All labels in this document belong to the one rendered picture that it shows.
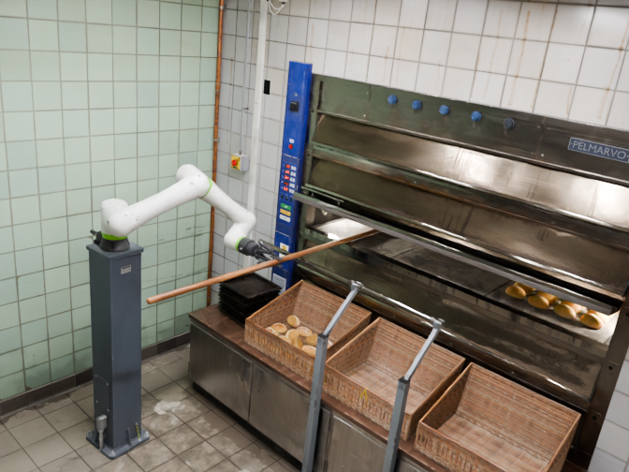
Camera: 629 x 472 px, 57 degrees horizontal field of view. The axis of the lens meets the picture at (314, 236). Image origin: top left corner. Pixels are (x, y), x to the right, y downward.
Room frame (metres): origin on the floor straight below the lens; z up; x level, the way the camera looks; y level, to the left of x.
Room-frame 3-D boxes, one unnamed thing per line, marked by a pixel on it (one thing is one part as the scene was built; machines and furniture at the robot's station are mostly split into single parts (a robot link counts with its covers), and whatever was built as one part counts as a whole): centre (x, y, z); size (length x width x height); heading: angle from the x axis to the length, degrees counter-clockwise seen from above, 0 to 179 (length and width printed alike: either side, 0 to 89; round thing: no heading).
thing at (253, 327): (2.99, -0.02, 0.72); 0.56 x 0.49 x 0.28; 51
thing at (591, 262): (2.82, -0.63, 1.54); 1.79 x 0.11 x 0.19; 50
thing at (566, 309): (2.78, -1.35, 1.21); 0.61 x 0.48 x 0.06; 140
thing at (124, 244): (2.77, 1.05, 1.23); 0.26 x 0.15 x 0.06; 54
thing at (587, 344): (2.84, -0.64, 1.16); 1.80 x 0.06 x 0.04; 50
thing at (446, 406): (2.22, -0.92, 0.72); 0.56 x 0.49 x 0.28; 51
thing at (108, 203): (2.72, 1.00, 1.36); 0.16 x 0.13 x 0.19; 29
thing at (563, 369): (2.82, -0.63, 1.02); 1.79 x 0.11 x 0.19; 50
